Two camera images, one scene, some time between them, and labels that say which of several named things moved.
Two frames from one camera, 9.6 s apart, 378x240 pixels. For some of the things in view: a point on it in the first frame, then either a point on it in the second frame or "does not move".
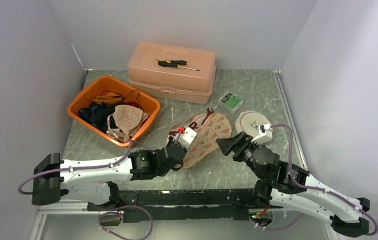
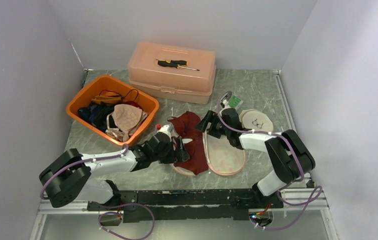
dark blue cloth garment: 89,113 does not move
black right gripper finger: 233,146 to 208,118
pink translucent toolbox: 178,72 does not move
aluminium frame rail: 71,209 does not move
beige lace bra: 128,119 does not move
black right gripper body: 245,154 to 217,128
